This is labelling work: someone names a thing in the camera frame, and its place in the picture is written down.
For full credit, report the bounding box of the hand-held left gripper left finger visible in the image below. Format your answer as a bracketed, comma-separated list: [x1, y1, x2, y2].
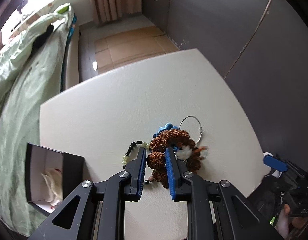
[29, 147, 147, 240]

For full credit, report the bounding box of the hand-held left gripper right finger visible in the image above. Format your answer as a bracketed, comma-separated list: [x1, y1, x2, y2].
[165, 147, 285, 240]

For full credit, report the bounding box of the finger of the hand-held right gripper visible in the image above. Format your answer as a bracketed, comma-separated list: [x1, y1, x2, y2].
[263, 155, 307, 180]

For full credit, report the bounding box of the brown seed bead bracelet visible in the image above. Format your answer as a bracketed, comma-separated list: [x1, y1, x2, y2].
[146, 129, 202, 189]

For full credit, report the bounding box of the white tassel pendant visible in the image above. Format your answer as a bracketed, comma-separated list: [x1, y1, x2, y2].
[175, 144, 210, 161]

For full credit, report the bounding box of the black and green bead bracelet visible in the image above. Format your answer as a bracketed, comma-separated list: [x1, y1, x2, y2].
[121, 140, 154, 185]

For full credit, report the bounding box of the blue bead bracelet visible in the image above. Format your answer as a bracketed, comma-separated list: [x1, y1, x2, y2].
[154, 122, 181, 137]

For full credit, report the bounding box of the silver hoop bangle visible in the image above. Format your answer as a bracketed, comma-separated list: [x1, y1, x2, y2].
[179, 116, 205, 146]

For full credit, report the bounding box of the black jewelry box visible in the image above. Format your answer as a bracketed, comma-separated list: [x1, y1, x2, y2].
[25, 142, 85, 215]

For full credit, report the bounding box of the person's right hand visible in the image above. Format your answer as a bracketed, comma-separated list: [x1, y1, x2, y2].
[275, 204, 308, 238]

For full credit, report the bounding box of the white plastic object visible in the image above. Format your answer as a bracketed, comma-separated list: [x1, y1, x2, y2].
[263, 152, 282, 178]

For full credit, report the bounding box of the white cloth pouch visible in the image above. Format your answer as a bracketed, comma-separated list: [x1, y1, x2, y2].
[41, 167, 65, 205]

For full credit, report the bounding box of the flat cardboard sheet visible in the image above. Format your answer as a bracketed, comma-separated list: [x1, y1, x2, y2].
[94, 26, 180, 75]

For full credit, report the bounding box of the green bed sheet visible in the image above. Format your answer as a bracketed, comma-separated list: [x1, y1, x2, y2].
[0, 12, 77, 238]

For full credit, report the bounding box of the black cloth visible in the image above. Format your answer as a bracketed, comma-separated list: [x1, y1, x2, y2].
[32, 25, 55, 50]

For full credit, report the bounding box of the light green quilt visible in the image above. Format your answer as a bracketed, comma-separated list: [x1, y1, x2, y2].
[0, 12, 73, 110]

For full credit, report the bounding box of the pink curtain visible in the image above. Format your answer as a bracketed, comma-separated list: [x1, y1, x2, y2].
[86, 0, 142, 27]

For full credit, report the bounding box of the beige bed frame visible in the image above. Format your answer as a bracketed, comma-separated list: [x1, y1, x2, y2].
[65, 27, 80, 91]

